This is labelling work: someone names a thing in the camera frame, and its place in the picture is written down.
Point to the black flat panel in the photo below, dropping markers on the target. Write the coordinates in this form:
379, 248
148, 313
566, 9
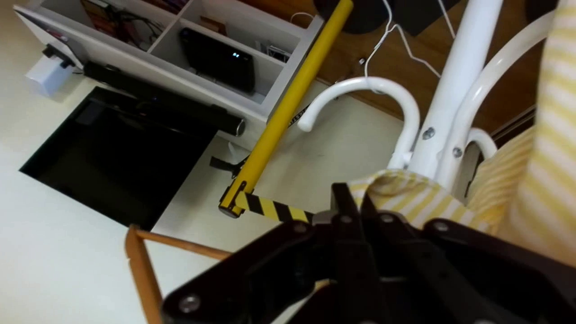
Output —
114, 155

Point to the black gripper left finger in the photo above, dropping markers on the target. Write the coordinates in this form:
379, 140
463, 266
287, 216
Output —
271, 275

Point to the black device in shelf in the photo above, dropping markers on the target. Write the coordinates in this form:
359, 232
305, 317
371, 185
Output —
217, 59

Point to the white coat stand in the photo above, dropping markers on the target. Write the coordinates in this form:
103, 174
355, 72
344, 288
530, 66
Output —
456, 77

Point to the yellow striped towel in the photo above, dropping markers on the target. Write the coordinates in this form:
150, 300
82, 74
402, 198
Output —
551, 149

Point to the white shelf unit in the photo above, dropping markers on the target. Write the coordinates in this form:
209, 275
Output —
168, 59

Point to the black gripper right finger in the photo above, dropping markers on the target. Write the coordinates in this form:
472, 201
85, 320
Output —
456, 275

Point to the yellow black striped pole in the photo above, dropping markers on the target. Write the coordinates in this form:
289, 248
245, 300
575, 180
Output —
294, 95

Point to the black long bar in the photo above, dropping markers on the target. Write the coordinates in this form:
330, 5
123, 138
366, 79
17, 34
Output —
168, 101

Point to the wooden clothes hanger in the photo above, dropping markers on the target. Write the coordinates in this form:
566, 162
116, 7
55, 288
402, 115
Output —
141, 270

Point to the small white box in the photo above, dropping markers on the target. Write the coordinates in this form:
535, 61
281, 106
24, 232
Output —
49, 74

